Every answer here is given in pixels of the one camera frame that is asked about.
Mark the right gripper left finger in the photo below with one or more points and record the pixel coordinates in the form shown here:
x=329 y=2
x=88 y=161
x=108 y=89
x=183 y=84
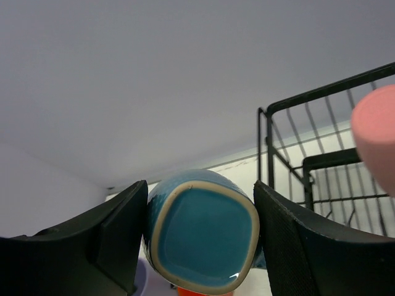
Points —
x=94 y=253

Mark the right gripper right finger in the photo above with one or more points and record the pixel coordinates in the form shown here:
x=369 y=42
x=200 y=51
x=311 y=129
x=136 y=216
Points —
x=308 y=254

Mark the lavender cup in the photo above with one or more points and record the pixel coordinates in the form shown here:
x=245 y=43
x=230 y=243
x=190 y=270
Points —
x=141 y=277

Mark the blue mug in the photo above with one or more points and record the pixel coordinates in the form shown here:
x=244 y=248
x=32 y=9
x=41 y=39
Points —
x=202 y=232

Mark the pink tumbler cup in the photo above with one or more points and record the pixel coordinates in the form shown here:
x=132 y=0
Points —
x=372 y=125

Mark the black dish rack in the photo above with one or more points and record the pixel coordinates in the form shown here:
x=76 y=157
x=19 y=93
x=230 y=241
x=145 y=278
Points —
x=305 y=150

